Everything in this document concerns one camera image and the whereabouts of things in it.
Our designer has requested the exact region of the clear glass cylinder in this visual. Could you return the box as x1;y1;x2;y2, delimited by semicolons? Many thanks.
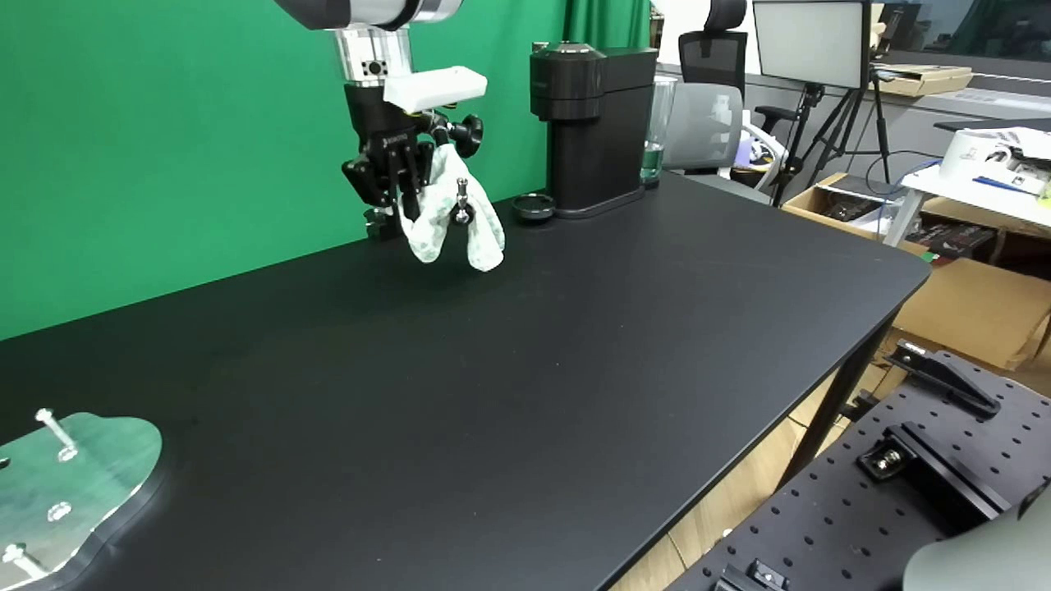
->
641;139;670;191

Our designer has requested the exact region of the green backdrop curtain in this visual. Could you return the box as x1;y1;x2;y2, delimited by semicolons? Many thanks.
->
0;0;660;343

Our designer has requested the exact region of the small black mounting block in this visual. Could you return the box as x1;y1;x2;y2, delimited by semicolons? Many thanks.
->
747;557;791;591

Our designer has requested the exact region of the black office chair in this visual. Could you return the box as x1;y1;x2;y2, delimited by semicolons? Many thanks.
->
676;0;752;84

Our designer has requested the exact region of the open cardboard box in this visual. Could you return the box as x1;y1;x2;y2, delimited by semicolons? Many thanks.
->
780;167;932;250

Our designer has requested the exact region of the black coffee machine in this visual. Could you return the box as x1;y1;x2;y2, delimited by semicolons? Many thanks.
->
530;40;660;218

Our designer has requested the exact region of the black tripod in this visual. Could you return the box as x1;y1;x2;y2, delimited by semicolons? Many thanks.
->
770;80;898;210

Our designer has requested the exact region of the white cloth with green print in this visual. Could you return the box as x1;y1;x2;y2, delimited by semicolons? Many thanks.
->
392;141;508;275

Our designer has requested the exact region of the clear acrylic plate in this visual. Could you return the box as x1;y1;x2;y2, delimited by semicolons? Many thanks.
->
0;411;168;591

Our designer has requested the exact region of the large closed cardboard box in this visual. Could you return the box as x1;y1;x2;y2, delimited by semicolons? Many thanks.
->
891;256;1051;374

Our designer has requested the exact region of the flat cardboard box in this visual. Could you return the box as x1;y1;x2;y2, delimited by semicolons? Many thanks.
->
875;59;980;103

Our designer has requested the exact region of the small black round lid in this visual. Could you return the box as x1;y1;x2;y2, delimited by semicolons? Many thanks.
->
511;191;559;226

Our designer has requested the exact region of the white wrist camera block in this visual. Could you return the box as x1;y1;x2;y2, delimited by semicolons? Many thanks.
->
386;64;489;114

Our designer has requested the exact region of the light grey display panel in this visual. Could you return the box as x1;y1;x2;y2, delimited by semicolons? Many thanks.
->
752;0;880;92

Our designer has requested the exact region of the grey rounded plastic cover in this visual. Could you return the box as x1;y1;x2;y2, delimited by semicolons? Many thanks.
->
899;508;1051;591

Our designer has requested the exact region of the black table leg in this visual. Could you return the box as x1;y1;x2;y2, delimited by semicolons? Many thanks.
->
780;325;882;489

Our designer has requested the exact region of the black perforated breadboard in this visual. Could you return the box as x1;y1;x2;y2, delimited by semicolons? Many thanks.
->
668;344;1051;591

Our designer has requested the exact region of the black metal bracket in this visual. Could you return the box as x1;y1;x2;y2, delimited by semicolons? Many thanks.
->
886;339;1004;419

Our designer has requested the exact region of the white desk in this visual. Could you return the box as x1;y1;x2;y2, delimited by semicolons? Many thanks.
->
898;125;1051;239

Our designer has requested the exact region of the grey mesh office chair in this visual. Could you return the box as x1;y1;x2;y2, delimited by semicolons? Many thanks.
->
655;77;770;177

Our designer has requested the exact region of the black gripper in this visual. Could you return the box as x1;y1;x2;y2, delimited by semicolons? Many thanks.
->
338;81;448;226

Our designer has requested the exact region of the black clamp with metal bolts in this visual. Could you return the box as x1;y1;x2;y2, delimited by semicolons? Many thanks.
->
854;425;1013;527

